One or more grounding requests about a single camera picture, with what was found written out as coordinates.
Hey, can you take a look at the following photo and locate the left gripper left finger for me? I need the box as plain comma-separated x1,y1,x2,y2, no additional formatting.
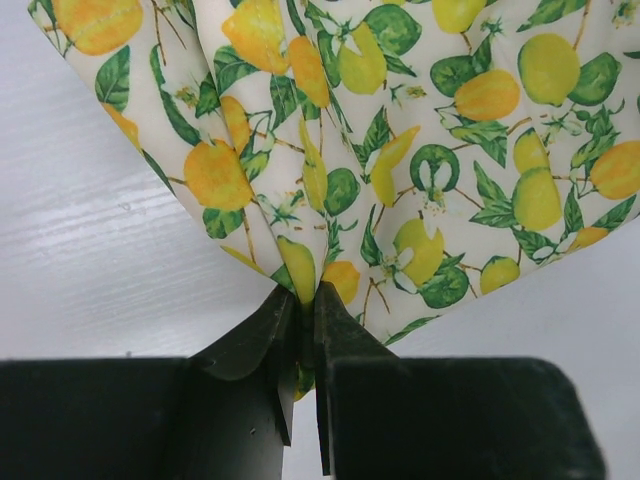
1,287,295,479

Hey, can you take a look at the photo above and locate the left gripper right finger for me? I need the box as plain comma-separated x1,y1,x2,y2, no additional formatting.
314,283,607,479

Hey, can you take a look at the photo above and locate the lemon print skirt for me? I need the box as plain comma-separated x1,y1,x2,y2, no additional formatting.
27,0,640,404

